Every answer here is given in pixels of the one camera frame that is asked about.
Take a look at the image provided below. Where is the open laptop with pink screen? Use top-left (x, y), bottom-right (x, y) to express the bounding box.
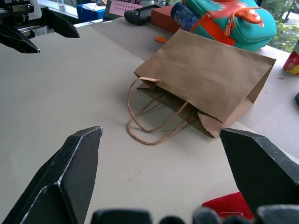
top-left (102, 0), bottom-right (143, 23)

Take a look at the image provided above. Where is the red soda can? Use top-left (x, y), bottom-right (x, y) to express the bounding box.
top-left (283, 39), bottom-right (299, 77)

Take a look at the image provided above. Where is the black handheld controller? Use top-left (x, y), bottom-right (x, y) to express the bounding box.
top-left (124, 5), bottom-right (162, 26)

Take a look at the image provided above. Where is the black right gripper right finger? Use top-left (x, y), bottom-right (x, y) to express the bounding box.
top-left (219, 127), bottom-right (299, 208)

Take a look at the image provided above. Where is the blue patterned water bottle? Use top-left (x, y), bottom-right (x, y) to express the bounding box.
top-left (170, 2), bottom-right (201, 33)

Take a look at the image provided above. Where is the red object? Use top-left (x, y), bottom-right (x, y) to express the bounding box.
top-left (202, 191), bottom-right (255, 221)

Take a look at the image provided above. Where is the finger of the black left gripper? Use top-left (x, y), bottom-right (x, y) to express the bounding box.
top-left (0, 23), bottom-right (41, 54)
top-left (41, 7), bottom-right (80, 39)

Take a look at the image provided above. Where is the red cardboard box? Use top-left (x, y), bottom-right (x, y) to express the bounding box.
top-left (150, 5), bottom-right (187, 34)

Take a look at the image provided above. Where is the teal orange dinosaur backpack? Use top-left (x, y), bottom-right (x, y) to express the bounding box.
top-left (155, 0), bottom-right (278, 53)

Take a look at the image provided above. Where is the blue storage box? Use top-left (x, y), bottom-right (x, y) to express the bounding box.
top-left (76, 3), bottom-right (107, 21)

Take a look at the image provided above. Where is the brown paper bag with handles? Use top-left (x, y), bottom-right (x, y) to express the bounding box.
top-left (127, 29), bottom-right (277, 146)

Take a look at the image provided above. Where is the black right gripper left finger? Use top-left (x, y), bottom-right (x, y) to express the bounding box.
top-left (2, 125), bottom-right (104, 224)

